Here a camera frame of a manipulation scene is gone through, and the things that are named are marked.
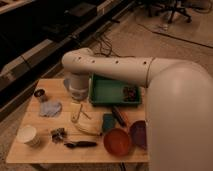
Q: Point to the yellow banana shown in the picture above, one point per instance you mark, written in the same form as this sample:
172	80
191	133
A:
76	111

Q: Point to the grey blue stone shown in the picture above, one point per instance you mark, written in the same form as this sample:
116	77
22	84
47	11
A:
66	84

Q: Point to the black handled utensil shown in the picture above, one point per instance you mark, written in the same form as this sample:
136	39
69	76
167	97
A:
80	144

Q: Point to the dark object in tray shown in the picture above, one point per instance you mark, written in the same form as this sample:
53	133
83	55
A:
129	93

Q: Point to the metal binder clip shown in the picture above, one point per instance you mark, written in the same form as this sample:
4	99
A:
58	135

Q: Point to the red bowl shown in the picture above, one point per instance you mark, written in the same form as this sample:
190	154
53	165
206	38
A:
117	142

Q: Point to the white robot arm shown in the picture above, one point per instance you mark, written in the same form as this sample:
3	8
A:
179	104

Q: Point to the purple plate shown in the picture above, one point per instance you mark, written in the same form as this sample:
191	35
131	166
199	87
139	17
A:
138	134

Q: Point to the small metal cup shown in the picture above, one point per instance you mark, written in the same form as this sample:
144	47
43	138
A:
40	95

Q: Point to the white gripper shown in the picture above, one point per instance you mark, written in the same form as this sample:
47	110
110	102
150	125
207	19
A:
78	86

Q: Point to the blue cloth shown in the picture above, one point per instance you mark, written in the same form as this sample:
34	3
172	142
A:
50	108

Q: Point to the white paper cup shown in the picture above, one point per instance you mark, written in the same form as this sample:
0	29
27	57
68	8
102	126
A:
28	135

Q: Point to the green plastic tray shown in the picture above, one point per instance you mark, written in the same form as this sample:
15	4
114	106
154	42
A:
107	92

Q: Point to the office chair base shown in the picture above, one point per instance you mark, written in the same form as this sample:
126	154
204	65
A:
167	6

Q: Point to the wooden stick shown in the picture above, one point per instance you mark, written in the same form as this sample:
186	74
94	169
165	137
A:
86	114

